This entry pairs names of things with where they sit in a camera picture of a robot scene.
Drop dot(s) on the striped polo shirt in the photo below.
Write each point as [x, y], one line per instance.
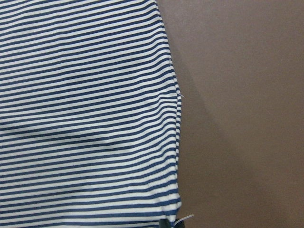
[90, 114]

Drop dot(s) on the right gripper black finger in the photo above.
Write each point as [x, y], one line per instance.
[163, 223]

